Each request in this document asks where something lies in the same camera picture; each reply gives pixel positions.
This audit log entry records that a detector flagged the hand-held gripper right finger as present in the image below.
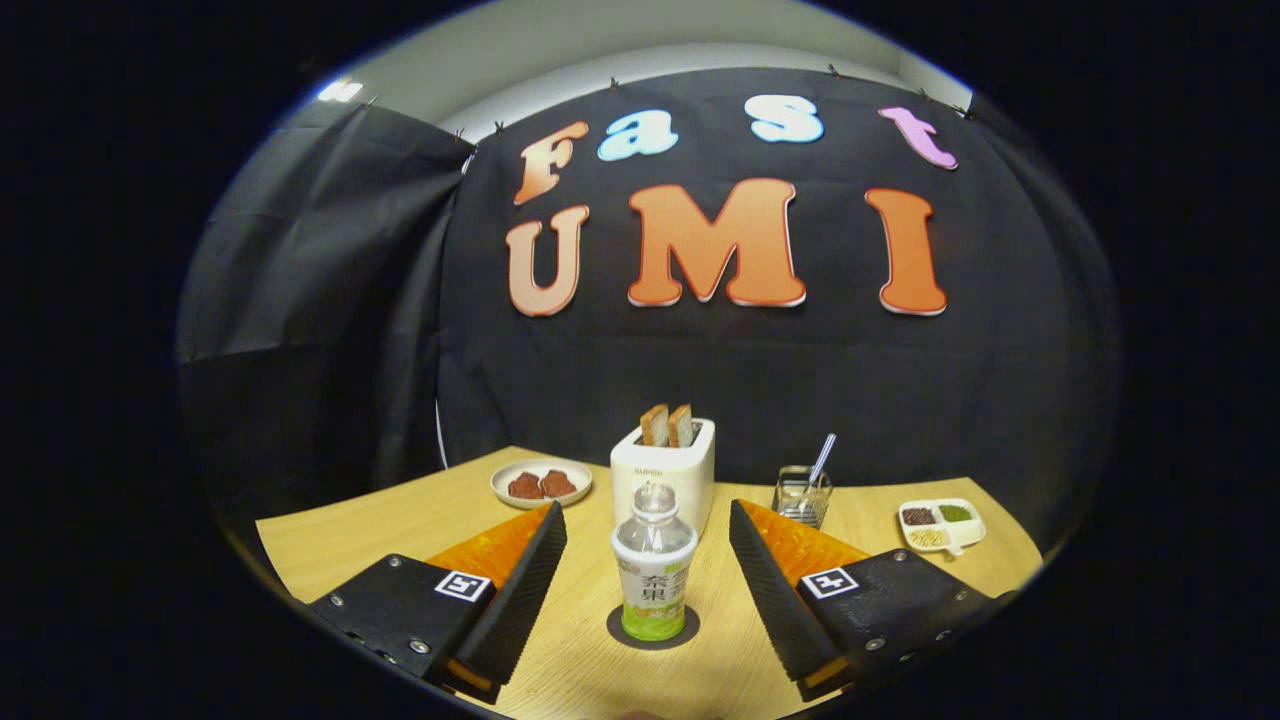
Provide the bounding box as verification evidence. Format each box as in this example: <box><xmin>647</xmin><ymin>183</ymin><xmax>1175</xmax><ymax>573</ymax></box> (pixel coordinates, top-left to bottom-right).
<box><xmin>728</xmin><ymin>499</ymin><xmax>1003</xmax><ymax>704</ymax></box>

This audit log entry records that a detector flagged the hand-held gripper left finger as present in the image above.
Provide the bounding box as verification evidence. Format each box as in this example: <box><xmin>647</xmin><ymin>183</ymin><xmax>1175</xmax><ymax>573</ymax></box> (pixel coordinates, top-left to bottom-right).
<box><xmin>305</xmin><ymin>501</ymin><xmax>568</xmax><ymax>704</ymax></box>

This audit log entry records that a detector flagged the dark brown round coaster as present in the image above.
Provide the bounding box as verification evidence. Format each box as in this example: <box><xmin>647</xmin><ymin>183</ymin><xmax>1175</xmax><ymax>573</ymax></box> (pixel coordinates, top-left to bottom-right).
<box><xmin>606</xmin><ymin>603</ymin><xmax>701</xmax><ymax>652</ymax></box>

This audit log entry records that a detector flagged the clear juice bottle white label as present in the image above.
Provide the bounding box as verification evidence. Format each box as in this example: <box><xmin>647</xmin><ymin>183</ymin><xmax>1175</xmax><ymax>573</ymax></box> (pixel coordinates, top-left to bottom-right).
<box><xmin>611</xmin><ymin>481</ymin><xmax>699</xmax><ymax>642</ymax></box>

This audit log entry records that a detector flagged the white round plate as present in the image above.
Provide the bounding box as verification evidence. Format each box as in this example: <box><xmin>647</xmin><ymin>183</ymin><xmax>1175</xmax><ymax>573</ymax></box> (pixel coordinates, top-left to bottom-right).
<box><xmin>490</xmin><ymin>458</ymin><xmax>594</xmax><ymax>510</ymax></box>

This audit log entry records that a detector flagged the clear ribbed glass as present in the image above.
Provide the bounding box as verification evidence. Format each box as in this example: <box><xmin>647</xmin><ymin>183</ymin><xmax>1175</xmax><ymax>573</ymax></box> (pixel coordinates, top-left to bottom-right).
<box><xmin>771</xmin><ymin>465</ymin><xmax>833</xmax><ymax>529</ymax></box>

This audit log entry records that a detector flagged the cream toaster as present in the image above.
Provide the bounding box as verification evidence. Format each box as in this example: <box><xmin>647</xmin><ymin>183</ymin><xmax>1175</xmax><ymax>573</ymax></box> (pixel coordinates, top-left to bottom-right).
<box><xmin>610</xmin><ymin>418</ymin><xmax>716</xmax><ymax>541</ymax></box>

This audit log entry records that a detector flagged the wooden table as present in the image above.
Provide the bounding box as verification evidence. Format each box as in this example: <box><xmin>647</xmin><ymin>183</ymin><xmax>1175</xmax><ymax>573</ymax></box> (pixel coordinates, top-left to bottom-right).
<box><xmin>255</xmin><ymin>445</ymin><xmax>1047</xmax><ymax>720</ymax></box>

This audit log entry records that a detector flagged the white divided dish with beans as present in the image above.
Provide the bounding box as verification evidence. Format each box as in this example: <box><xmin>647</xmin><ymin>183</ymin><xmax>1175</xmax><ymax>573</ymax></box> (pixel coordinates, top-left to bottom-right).
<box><xmin>897</xmin><ymin>497</ymin><xmax>987</xmax><ymax>557</ymax></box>

